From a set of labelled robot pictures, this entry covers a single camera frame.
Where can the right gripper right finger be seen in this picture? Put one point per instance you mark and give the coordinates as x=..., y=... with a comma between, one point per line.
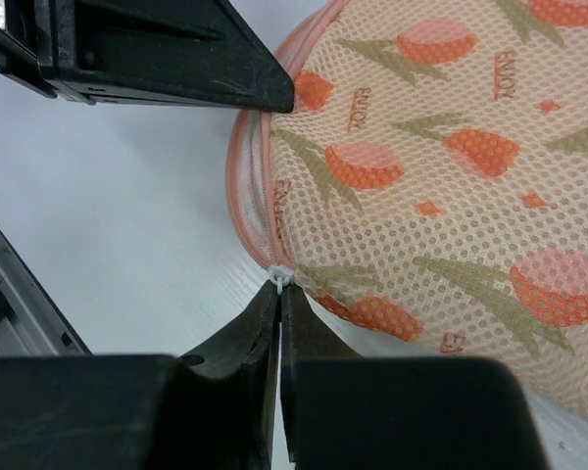
x=344, y=411

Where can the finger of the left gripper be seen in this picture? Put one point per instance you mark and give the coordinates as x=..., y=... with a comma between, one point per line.
x=141, y=52

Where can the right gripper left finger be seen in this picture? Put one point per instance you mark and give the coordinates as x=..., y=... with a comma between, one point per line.
x=211, y=408

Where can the peach floral mesh laundry bag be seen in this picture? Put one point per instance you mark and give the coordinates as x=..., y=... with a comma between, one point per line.
x=431, y=182

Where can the aluminium front rail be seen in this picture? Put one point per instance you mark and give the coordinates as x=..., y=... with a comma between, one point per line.
x=30, y=322

